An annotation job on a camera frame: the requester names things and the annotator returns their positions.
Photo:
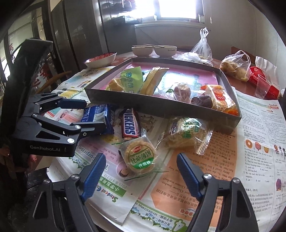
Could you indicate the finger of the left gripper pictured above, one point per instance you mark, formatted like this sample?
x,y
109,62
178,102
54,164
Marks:
x,y
82,129
63,103

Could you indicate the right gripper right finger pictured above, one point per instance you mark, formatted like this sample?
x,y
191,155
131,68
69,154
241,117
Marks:
x,y
236,214

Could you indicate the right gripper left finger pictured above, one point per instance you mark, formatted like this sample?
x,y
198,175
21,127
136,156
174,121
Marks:
x,y
60,206

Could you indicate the blue cookie pack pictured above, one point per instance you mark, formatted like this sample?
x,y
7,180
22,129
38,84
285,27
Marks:
x,y
100,113

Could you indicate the Snickers chocolate bar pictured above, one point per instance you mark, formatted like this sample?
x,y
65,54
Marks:
x,y
130,125

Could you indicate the round pizza cracker pack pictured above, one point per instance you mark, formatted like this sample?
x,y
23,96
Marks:
x,y
141,158

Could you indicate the green label rice cracker pack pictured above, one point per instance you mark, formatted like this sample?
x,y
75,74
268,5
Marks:
x,y
183,132

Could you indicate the yellow cheese snack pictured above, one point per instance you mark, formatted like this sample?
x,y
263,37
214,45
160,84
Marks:
x,y
115,85

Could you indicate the white bowl with red contents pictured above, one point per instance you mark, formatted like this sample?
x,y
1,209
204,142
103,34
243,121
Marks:
x,y
101,60

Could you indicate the newspaper sheets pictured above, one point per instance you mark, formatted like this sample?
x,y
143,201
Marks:
x,y
254,153

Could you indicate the green triangular snack packet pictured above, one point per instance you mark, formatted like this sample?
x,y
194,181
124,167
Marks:
x,y
132,80

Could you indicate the stainless steel refrigerator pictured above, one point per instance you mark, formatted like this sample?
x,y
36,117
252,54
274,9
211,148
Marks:
x,y
85,29

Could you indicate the yellow striped snack packet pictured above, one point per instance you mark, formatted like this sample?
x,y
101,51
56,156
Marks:
x,y
152,80

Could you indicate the left white ceramic bowl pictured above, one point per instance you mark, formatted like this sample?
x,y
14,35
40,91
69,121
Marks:
x,y
142,51

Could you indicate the white ceramic bowl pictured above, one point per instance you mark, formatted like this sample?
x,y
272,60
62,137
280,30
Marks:
x,y
142,51
165,51

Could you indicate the chopsticks on bowls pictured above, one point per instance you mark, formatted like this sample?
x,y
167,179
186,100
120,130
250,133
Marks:
x,y
148,45

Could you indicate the brown bun in wrapper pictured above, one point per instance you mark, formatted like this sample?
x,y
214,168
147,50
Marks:
x,y
182,93

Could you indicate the right white ceramic bowl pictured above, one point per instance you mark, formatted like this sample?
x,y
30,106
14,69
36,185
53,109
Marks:
x,y
165,51

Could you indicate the orange snack packet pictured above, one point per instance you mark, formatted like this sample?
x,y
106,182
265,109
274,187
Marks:
x,y
220,99

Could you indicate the dark red wrapped candy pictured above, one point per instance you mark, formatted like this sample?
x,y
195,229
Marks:
x,y
203,100

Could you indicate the grey shallow cardboard tray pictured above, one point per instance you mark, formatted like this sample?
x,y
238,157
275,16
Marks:
x,y
161,107

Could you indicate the crumpled clear plastic wrap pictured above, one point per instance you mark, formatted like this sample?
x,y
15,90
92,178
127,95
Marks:
x,y
193,57

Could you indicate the red tissue pack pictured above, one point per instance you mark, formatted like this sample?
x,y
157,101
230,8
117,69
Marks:
x,y
263,75

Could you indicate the clear plastic cup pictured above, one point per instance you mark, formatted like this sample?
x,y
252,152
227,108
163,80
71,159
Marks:
x,y
262,88

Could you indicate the tied clear plastic bag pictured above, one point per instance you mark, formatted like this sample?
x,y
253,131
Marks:
x,y
202,48

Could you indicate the plastic bag of pastries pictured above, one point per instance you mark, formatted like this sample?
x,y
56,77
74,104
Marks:
x,y
237,66

